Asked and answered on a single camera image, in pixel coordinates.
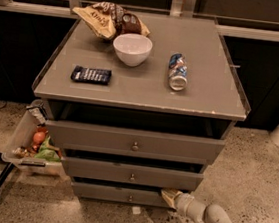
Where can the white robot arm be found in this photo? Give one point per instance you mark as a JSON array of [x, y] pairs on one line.
[[209, 214]]

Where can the orange round fruit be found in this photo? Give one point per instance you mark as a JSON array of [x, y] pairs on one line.
[[38, 137]]

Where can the grey top drawer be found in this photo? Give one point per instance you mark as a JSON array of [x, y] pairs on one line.
[[134, 143]]

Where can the grey bottom drawer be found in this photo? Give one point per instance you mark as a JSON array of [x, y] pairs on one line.
[[119, 195]]

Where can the blue white soda can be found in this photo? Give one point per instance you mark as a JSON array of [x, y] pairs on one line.
[[177, 72]]

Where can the green snack bag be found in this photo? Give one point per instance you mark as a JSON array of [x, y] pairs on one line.
[[48, 151]]

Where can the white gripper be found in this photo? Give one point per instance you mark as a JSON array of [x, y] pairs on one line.
[[183, 201]]

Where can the brown yellow chip bag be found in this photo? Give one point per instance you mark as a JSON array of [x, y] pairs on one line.
[[109, 20]]

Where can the grey middle drawer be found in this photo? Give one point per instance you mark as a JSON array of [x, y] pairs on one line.
[[131, 174]]

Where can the white bowl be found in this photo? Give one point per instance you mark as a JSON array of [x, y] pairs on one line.
[[132, 49]]

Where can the grey drawer cabinet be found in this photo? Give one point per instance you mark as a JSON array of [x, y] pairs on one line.
[[141, 97]]

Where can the clear plastic bin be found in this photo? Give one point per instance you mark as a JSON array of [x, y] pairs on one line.
[[21, 150]]

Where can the grey drawer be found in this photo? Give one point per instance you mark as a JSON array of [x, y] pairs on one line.
[[131, 174], [134, 143], [119, 195]]

